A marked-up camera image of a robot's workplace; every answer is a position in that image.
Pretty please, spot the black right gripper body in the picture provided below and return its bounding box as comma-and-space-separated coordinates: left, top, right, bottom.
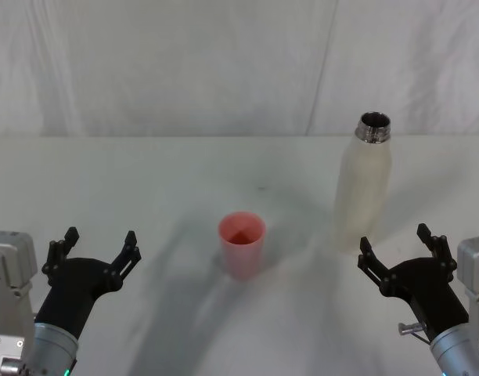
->
383, 257, 470, 344

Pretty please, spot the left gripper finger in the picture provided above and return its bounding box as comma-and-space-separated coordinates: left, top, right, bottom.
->
41, 226, 81, 287
103, 230, 142, 294

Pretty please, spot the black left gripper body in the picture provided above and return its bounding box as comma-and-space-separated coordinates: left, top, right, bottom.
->
34, 257, 122, 341

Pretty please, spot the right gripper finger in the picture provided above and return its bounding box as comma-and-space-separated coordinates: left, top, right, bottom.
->
357, 236, 399, 301
416, 222, 459, 284

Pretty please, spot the cream vacuum bottle steel neck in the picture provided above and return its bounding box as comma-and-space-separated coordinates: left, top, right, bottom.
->
330, 111, 393, 254

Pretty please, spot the white table cloth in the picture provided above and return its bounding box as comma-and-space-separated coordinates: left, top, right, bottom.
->
0, 135, 479, 376

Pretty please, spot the pink cup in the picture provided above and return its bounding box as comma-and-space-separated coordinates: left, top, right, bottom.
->
218, 211, 267, 281

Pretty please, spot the white wrinkled curtain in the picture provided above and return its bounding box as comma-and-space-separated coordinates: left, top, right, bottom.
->
0, 0, 479, 139

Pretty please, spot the thin cable with silver plug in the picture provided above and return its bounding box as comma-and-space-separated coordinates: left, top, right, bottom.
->
398, 321, 433, 346

